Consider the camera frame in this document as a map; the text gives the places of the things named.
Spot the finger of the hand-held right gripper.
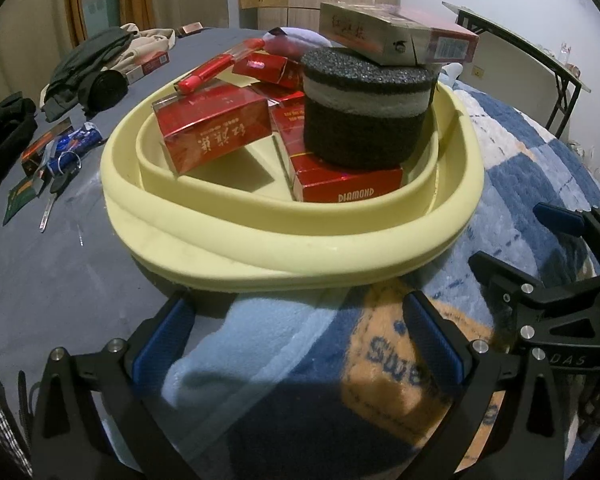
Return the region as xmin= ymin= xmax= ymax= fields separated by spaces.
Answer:
xmin=467 ymin=251 xmax=600 ymax=333
xmin=533 ymin=202 xmax=600 ymax=261

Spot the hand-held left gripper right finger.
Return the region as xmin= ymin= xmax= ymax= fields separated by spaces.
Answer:
xmin=402 ymin=290 xmax=581 ymax=480

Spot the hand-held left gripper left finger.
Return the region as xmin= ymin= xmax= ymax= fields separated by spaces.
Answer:
xmin=30 ymin=292 xmax=201 ymax=480

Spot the yellow plastic basin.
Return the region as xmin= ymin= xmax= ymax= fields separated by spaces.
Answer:
xmin=100 ymin=62 xmax=486 ymax=293

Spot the large black foam cylinder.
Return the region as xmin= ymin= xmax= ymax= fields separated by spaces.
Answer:
xmin=300 ymin=47 xmax=438 ymax=170

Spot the red silver cigarette box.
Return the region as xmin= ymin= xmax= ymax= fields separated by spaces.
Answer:
xmin=319 ymin=1 xmax=481 ymax=67
xmin=125 ymin=51 xmax=172 ymax=83

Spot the orange blue printed towel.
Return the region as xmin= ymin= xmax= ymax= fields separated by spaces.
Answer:
xmin=120 ymin=280 xmax=511 ymax=480

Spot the blue white checked blanket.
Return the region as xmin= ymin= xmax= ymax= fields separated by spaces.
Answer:
xmin=420 ymin=77 xmax=600 ymax=321

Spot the grey bed sheet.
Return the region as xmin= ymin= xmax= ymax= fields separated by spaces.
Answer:
xmin=0 ymin=27 xmax=261 ymax=411

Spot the black white checked fabric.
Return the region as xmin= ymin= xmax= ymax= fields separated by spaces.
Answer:
xmin=0 ymin=360 xmax=33 ymax=478

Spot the black folding table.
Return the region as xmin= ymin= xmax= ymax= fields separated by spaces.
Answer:
xmin=442 ymin=1 xmax=593 ymax=138

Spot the green card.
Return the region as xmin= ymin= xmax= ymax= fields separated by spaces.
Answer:
xmin=2 ymin=177 xmax=43 ymax=225

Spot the dark red flat box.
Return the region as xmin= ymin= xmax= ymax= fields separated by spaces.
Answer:
xmin=20 ymin=119 xmax=73 ymax=173

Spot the black fabric bag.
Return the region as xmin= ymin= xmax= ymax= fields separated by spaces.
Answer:
xmin=0 ymin=92 xmax=38 ymax=181

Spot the red marker pen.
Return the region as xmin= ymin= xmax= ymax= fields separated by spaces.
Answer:
xmin=175 ymin=40 xmax=268 ymax=95

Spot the dark jacket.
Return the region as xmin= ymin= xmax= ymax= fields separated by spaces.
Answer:
xmin=40 ymin=26 xmax=141 ymax=121

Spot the beige cloth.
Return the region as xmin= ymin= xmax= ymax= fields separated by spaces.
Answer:
xmin=117 ymin=22 xmax=178 ymax=73

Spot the white cloth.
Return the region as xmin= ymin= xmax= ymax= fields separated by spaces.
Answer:
xmin=262 ymin=25 xmax=331 ymax=51

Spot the black handled key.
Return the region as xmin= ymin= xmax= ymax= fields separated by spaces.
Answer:
xmin=39 ymin=167 xmax=78 ymax=233

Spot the blue keychain with ring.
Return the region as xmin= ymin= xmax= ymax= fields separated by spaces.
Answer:
xmin=47 ymin=122 xmax=103 ymax=173

